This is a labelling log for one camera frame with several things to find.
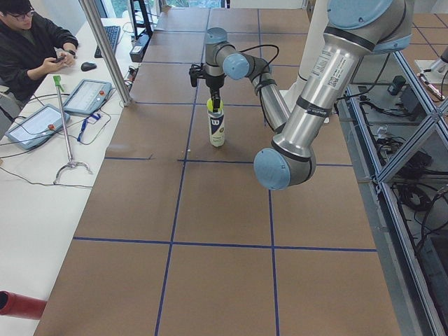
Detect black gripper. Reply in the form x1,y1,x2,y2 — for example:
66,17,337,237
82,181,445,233
204,73,225,112

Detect yellow tennis ball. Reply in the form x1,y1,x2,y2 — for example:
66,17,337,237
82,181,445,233
206,99,223,113

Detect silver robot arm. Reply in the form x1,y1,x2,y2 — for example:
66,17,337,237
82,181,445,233
200,0,414,190

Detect tennis ball can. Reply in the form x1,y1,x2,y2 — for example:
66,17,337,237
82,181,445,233
207,110,225,148

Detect black keyboard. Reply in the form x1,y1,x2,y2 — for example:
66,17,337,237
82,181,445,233
104,25,121,53

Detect far teach pendant tablet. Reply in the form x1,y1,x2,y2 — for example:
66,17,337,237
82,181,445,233
64,79,112,116

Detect teach pendant tablet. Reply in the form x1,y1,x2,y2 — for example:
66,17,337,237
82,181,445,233
64,79,112,116
6,104,62,150

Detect black computer mouse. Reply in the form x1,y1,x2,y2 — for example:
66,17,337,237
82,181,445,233
80,62,97,72

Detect metal reacher grabber tool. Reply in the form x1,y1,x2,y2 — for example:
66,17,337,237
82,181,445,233
53,75,93,185

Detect near teach pendant tablet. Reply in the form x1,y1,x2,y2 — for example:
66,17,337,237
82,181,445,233
6,104,62,150

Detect seated person in black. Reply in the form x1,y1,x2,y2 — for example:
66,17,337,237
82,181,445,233
1,1,78,104

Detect red cylinder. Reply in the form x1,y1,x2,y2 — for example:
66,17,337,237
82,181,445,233
1,290,47,320

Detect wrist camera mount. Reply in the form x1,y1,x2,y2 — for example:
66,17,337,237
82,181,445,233
189,63,206,88

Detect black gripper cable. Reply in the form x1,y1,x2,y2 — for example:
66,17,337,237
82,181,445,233
241,44,281,92

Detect white pedestal column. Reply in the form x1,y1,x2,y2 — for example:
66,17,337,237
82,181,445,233
281,0,328,111

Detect aluminium frame post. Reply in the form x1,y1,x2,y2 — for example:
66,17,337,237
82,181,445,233
79,0,132,106

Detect blue lanyard badge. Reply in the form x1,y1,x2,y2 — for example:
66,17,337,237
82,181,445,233
76,113,101,142

